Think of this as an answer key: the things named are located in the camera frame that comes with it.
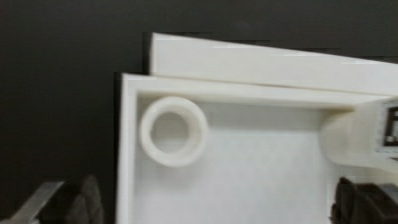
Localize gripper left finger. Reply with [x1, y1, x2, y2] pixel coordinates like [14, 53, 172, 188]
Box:
[10, 175, 105, 224]

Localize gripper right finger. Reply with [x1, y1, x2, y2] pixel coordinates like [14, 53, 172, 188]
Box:
[330, 177, 398, 224]

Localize white table leg back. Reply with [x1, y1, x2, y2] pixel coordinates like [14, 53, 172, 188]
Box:
[320, 97, 398, 173]

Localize white square tabletop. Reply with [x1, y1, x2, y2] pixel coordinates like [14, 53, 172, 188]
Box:
[115, 74, 398, 224]

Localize white L-shaped obstacle wall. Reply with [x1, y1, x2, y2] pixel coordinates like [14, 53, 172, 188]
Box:
[149, 33, 398, 96]

